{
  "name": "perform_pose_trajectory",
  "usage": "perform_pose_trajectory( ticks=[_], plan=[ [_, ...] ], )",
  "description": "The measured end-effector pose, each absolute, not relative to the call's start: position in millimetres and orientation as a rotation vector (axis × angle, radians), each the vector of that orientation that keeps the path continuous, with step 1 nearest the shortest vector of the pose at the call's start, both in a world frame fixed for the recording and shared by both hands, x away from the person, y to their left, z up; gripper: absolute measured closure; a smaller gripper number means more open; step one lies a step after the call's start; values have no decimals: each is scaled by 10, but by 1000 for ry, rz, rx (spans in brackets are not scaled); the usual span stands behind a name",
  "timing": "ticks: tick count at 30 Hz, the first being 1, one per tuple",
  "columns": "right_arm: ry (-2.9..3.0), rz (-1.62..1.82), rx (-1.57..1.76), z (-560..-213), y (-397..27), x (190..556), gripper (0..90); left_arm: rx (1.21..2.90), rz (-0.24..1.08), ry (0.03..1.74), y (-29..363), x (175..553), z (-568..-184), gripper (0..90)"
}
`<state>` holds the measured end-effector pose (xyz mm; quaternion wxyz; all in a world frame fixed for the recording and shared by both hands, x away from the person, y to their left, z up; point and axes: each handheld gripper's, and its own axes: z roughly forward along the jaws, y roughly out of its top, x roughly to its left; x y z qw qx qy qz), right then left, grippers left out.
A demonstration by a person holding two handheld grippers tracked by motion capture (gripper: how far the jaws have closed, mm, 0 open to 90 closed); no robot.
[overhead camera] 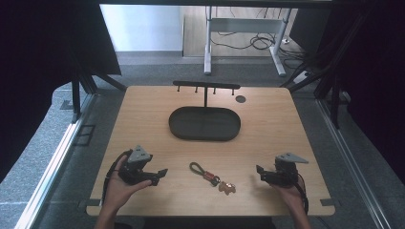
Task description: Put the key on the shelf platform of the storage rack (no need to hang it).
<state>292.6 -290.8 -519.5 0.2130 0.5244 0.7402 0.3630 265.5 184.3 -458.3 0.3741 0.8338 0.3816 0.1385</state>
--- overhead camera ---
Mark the person's right hand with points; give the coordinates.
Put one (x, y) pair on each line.
(289, 194)

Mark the aluminium rail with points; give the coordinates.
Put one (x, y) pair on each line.
(348, 159)
(51, 165)

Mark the black metal stand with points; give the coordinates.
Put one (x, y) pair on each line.
(334, 101)
(76, 95)

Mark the white metal desk frame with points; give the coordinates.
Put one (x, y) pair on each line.
(245, 24)

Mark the white power strip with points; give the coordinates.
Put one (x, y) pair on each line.
(301, 77)

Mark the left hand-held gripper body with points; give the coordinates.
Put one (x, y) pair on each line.
(135, 165)

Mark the black key rack with tray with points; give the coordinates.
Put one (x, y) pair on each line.
(204, 124)

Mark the person's left hand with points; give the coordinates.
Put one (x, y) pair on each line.
(119, 191)

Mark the dark floor hatch frame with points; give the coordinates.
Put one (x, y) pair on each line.
(84, 135)

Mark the black curtain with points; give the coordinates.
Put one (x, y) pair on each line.
(41, 63)
(375, 79)

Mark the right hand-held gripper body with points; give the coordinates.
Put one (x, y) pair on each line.
(284, 173)

